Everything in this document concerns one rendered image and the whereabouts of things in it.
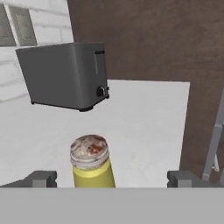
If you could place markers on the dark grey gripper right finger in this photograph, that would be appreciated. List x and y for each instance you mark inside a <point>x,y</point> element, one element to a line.
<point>183,178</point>

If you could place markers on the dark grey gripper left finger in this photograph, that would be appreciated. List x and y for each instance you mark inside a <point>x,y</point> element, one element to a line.
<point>40,178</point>

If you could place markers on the yellow shaker with white lid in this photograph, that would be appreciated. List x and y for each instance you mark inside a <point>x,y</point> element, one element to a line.
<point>92,166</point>

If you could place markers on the grey toaster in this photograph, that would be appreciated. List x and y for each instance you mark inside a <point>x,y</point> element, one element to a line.
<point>64,74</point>

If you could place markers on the grey metal chair frame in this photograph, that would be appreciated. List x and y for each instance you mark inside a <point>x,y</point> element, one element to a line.
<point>214,140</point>

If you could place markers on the grey wall outlet plate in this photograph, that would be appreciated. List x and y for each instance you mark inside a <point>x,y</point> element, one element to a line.
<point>5,29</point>
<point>22,26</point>

